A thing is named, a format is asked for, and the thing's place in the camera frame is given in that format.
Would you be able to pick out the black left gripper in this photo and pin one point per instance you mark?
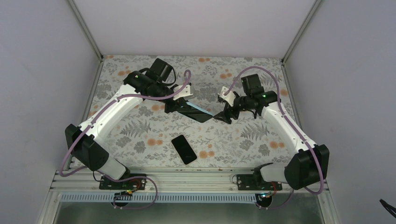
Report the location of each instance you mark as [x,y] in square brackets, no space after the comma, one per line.
[177,105]

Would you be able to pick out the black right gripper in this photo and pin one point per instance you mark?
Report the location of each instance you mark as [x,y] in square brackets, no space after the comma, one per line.
[226,118]

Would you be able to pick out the black phone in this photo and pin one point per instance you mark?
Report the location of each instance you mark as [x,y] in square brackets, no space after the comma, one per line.
[196,115]

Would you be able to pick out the light blue phone case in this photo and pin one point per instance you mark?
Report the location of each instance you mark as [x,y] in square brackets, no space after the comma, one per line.
[199,108]

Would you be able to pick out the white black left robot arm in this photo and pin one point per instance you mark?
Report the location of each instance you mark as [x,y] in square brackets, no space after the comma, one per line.
[85,140]

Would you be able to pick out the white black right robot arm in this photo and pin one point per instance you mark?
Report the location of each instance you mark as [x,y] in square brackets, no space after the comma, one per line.
[309,163]

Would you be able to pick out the floral patterned table mat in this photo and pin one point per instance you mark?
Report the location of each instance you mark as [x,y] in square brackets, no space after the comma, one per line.
[143,137]

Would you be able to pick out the black smartphone on mat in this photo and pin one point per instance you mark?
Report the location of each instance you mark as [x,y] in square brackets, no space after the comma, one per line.
[184,149]

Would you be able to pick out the black object at edge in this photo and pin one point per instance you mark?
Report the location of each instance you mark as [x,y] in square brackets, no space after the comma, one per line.
[389,208]

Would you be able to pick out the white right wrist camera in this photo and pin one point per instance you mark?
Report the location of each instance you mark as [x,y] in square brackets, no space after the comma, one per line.
[227,96]

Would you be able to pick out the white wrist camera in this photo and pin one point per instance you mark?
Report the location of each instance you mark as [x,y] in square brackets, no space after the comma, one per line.
[187,93]
[227,96]

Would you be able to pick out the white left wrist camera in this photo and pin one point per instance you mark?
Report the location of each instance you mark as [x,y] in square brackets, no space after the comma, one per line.
[187,93]

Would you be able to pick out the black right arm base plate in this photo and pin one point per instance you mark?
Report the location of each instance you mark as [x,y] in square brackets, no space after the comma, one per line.
[246,182]

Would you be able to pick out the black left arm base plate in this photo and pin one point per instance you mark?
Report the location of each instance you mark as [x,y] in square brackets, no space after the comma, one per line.
[137,183]

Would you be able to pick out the white slotted cable duct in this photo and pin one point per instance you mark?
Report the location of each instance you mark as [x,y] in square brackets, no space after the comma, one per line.
[160,198]

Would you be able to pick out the aluminium frame post left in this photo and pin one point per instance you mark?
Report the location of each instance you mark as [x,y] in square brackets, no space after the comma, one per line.
[85,29]

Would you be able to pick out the aluminium frame post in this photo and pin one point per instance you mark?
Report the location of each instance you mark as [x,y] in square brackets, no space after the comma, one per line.
[301,30]
[85,29]

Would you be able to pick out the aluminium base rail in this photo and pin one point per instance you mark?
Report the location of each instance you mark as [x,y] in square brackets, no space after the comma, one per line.
[168,180]

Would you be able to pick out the aluminium frame post right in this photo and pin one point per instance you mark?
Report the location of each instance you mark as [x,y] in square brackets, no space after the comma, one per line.
[301,30]

